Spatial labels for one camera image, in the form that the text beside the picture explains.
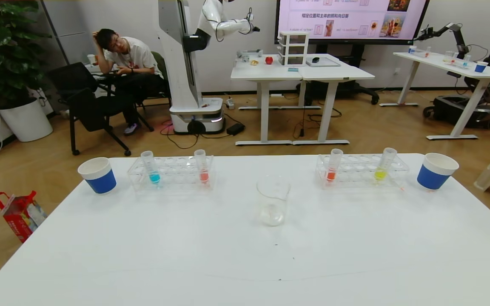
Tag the grey tray on desk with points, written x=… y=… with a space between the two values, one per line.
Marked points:
x=323 y=63

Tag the red shopping bag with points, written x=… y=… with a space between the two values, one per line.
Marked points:
x=17 y=221

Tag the large wall display screen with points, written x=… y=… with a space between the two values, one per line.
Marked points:
x=351 y=21

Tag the test tube with red liquid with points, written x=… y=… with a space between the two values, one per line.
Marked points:
x=203 y=175
x=331 y=174

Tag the black office chair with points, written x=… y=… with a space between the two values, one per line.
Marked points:
x=87 y=110

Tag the white power strip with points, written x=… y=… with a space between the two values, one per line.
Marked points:
x=230 y=103

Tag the seated person in white shirt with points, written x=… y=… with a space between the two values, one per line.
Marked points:
x=136 y=57

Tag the clear acrylic test tube rack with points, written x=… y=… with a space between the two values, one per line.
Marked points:
x=357 y=172
x=177 y=174

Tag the test tube with blue liquid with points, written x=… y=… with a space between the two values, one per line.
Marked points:
x=154 y=177

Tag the black power adapter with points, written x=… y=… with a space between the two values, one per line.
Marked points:
x=235 y=128

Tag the paper cup with blue sleeve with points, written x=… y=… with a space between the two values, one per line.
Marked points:
x=432 y=178
x=100 y=180

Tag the clear glass beaker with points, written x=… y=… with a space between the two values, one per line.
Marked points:
x=272 y=212

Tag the small white paper cup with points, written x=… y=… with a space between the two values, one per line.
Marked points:
x=91 y=58

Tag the small blue paper cup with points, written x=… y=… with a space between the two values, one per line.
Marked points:
x=481 y=67

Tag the long white standing desk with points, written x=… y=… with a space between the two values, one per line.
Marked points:
x=462 y=70

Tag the white mini drawer cabinet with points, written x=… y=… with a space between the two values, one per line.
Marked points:
x=293 y=49

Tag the white plant pot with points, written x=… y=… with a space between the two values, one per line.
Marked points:
x=26 y=121

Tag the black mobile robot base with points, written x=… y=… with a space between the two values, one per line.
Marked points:
x=457 y=111

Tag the white humanoid robot on column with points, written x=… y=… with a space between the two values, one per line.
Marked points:
x=185 y=85

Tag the green leafy plant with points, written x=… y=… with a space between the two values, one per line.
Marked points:
x=2 y=51

